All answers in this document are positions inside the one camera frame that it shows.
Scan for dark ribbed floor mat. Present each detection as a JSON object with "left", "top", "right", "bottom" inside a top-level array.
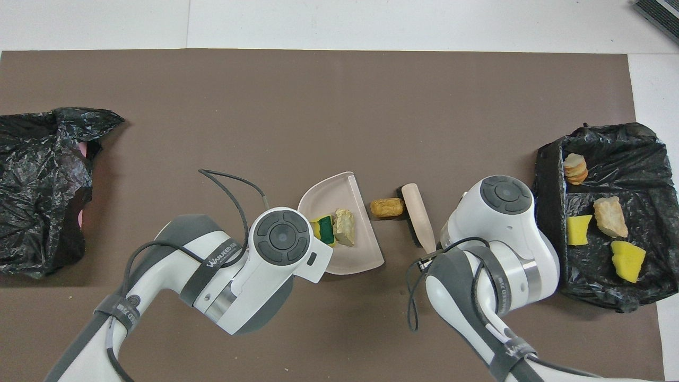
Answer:
[{"left": 634, "top": 0, "right": 679, "bottom": 46}]

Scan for brown table mat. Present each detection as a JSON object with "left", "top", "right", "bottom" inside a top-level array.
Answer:
[{"left": 0, "top": 49, "right": 666, "bottom": 382}]

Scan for pink bin with black bag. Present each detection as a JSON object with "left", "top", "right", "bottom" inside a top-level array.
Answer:
[{"left": 0, "top": 107, "right": 126, "bottom": 280}]

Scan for beige hand brush black bristles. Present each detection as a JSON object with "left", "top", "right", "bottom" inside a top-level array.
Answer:
[{"left": 396, "top": 183, "right": 437, "bottom": 254}]

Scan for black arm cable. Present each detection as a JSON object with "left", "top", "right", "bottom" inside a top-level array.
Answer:
[
  {"left": 406, "top": 237, "right": 478, "bottom": 332},
  {"left": 125, "top": 169, "right": 270, "bottom": 298}
]

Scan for yellow sponge with green pad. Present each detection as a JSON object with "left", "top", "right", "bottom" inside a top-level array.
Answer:
[{"left": 310, "top": 215, "right": 338, "bottom": 248}]

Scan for round tan bread bun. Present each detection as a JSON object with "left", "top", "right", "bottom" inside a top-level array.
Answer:
[{"left": 563, "top": 153, "right": 588, "bottom": 185}]

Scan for beige plastic dustpan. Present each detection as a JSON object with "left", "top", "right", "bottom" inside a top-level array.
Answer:
[{"left": 297, "top": 171, "right": 385, "bottom": 275}]

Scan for brown fried croquette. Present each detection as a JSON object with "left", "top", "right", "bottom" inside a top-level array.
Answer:
[{"left": 370, "top": 197, "right": 405, "bottom": 219}]

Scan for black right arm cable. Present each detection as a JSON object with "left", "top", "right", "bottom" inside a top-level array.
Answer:
[{"left": 406, "top": 237, "right": 478, "bottom": 332}]

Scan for large yellow sponge piece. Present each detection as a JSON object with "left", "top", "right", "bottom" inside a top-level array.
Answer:
[{"left": 610, "top": 240, "right": 647, "bottom": 283}]

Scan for tan bread slice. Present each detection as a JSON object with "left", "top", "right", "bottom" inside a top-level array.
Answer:
[{"left": 593, "top": 196, "right": 629, "bottom": 238}]

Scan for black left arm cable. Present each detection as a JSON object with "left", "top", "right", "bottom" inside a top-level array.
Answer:
[{"left": 125, "top": 169, "right": 270, "bottom": 298}]

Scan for small yellow sponge piece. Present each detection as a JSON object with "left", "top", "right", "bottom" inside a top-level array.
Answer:
[{"left": 567, "top": 214, "right": 593, "bottom": 246}]

